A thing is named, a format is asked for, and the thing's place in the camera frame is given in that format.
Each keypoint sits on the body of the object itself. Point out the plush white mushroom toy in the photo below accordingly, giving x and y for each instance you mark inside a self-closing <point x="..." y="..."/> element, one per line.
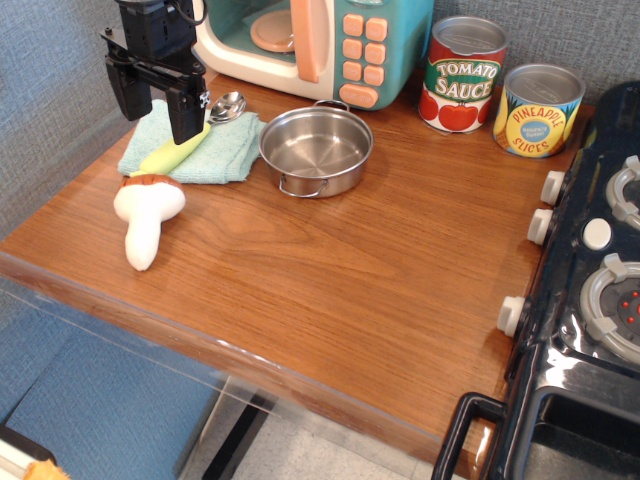
<point x="144" y="202"/>

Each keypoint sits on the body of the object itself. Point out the pineapple slices can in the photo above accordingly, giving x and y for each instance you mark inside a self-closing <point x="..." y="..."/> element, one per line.
<point x="537" y="110"/>

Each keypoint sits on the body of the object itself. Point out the orange object in corner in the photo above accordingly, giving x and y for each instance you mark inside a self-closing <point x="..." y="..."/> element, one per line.
<point x="44" y="470"/>

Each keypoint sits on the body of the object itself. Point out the teal toy microwave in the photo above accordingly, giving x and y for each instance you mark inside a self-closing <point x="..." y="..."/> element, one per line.
<point x="359" y="52"/>

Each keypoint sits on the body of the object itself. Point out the stainless steel pan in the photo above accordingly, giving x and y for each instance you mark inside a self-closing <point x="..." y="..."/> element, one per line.
<point x="316" y="152"/>

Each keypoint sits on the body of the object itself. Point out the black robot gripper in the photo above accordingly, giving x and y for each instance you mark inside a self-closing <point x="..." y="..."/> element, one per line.
<point x="153" y="48"/>

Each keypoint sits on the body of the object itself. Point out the black toy stove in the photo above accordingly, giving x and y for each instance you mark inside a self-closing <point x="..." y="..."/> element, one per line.
<point x="571" y="410"/>

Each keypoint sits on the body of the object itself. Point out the spoon with green handle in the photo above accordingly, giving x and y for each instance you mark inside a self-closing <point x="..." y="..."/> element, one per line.
<point x="164" y="159"/>

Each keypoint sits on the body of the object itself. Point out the light blue folded cloth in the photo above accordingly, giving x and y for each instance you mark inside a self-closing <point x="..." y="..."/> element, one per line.
<point x="225" y="155"/>

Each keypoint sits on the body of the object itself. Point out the tomato sauce can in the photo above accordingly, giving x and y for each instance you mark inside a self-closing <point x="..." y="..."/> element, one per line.
<point x="464" y="61"/>

